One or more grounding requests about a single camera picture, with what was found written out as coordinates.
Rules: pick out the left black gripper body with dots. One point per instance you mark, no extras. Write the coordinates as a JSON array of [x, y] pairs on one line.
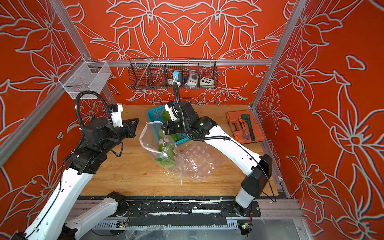
[[129, 132]]

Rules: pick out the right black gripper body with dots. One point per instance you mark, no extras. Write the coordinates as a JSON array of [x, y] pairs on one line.
[[178, 126]]

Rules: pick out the chinese cabbage long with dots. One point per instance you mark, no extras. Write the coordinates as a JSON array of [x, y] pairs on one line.
[[167, 149]]

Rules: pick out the clear zipper bag pink dots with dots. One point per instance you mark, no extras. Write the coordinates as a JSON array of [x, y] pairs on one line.
[[194, 160]]

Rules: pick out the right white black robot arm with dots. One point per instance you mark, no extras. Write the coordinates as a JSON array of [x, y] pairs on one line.
[[257, 169]]

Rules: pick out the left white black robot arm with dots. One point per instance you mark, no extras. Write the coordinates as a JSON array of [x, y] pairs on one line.
[[98, 137]]

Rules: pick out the chinese cabbage at basket back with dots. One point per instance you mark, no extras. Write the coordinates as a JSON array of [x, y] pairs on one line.
[[166, 116]]

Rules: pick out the teal plastic basket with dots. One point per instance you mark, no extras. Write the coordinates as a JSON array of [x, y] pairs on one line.
[[155, 114]]

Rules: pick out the white adapter with sockets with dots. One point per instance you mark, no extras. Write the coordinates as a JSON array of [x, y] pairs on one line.
[[193, 79]]

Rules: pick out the blue white charger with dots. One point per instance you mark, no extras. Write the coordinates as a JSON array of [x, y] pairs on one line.
[[177, 77]]

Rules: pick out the white power strip cube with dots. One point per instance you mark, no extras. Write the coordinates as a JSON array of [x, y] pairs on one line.
[[206, 82]]

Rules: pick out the orange tool case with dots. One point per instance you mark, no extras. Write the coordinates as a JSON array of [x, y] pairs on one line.
[[239, 135]]

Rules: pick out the black pipe wrench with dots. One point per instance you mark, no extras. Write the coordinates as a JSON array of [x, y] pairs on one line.
[[247, 118]]

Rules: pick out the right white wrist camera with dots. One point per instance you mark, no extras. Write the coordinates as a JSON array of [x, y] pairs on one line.
[[170, 108]]

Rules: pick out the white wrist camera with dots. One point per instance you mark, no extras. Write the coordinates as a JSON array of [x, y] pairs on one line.
[[116, 115], [170, 108]]

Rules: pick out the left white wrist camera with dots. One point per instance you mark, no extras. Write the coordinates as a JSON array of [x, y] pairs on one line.
[[116, 115]]

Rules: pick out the black wire wall basket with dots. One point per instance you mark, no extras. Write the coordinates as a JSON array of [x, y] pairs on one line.
[[159, 76]]

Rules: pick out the orange handled pliers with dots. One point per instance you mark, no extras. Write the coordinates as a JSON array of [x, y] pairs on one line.
[[242, 124]]

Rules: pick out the clear plastic wall bin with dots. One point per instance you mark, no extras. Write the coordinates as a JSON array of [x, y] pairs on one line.
[[85, 78]]

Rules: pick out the aluminium frame crossbar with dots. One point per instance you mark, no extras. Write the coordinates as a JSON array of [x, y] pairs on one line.
[[219, 63]]

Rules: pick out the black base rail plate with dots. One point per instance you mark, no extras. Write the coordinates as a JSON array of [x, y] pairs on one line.
[[185, 211]]

